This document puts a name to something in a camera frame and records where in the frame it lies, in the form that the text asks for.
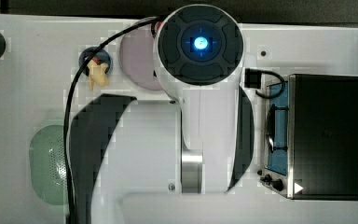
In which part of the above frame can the green perforated colander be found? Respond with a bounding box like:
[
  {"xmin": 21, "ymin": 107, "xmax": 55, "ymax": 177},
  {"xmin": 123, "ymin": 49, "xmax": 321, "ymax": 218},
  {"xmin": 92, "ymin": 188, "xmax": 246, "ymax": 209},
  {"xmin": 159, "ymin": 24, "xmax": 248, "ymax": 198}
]
[{"xmin": 29, "ymin": 124, "xmax": 67, "ymax": 205}]

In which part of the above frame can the grey round plate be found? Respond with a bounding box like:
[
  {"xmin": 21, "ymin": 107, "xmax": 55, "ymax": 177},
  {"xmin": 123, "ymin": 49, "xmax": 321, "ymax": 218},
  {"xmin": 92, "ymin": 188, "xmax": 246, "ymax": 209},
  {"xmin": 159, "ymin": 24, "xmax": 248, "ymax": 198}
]
[{"xmin": 119, "ymin": 26, "xmax": 162, "ymax": 91}]

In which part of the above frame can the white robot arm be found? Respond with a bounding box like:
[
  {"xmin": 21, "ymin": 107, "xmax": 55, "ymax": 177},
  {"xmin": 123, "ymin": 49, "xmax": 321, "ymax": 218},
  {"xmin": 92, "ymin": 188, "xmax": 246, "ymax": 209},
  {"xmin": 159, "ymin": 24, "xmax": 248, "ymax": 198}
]
[{"xmin": 63, "ymin": 4, "xmax": 254, "ymax": 224}]

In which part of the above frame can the black toaster oven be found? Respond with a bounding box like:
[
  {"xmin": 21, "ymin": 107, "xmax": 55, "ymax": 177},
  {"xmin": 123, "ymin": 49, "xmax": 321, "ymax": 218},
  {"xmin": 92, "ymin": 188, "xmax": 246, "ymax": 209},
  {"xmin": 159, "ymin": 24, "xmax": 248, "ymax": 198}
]
[{"xmin": 259, "ymin": 74, "xmax": 358, "ymax": 201}]

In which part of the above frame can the peeled banana toy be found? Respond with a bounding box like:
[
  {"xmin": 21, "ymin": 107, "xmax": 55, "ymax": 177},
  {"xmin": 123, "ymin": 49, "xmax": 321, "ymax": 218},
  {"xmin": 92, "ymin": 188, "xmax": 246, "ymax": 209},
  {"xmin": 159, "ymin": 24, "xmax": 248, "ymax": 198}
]
[{"xmin": 88, "ymin": 60, "xmax": 109, "ymax": 90}]

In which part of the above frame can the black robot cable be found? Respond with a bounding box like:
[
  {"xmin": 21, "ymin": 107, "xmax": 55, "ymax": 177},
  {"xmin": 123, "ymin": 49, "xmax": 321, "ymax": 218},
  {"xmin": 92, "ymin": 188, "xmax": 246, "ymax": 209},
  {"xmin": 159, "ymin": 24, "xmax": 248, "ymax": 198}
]
[{"xmin": 62, "ymin": 16, "xmax": 166, "ymax": 224}]

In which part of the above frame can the black power plug cable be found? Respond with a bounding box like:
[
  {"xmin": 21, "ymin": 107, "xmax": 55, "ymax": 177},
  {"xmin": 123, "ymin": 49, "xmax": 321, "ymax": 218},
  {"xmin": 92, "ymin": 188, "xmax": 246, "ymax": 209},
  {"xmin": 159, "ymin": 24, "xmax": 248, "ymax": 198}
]
[{"xmin": 244, "ymin": 67, "xmax": 286, "ymax": 100}]

